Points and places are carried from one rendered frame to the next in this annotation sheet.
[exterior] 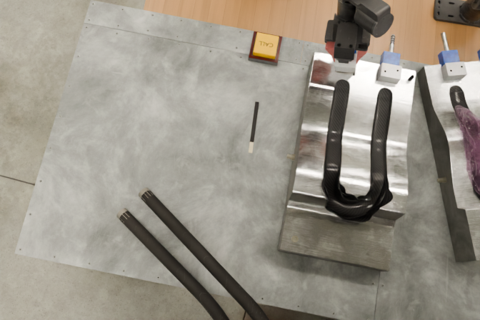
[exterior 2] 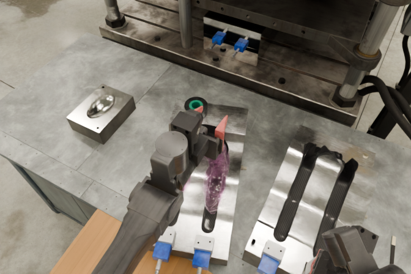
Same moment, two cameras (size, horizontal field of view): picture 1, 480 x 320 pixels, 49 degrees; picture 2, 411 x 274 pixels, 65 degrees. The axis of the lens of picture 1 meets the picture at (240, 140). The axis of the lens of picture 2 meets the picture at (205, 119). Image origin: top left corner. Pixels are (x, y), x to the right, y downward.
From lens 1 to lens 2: 101 cm
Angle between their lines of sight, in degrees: 54
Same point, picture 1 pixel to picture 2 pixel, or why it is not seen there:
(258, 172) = (385, 218)
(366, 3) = (361, 250)
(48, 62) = not seen: outside the picture
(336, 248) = (334, 144)
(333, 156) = (337, 192)
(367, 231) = not seen: hidden behind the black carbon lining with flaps
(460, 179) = (235, 158)
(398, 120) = (272, 210)
